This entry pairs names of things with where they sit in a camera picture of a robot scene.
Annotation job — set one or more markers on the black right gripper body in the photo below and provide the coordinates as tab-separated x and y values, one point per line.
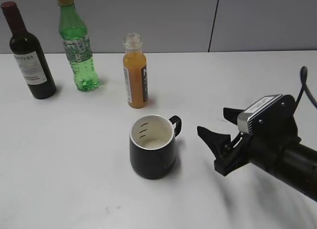
264	150

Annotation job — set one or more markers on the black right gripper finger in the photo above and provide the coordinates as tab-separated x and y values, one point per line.
231	114
218	143

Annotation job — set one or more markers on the black mug white interior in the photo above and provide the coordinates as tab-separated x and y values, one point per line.
152	149

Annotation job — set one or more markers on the NFC orange juice bottle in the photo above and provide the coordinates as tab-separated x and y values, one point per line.
135	71

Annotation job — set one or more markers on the green plastic soda bottle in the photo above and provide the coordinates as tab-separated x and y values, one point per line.
76	42

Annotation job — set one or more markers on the dark red wine bottle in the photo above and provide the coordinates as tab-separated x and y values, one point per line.
28	54

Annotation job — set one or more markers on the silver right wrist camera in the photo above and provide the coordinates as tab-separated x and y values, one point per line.
266	114

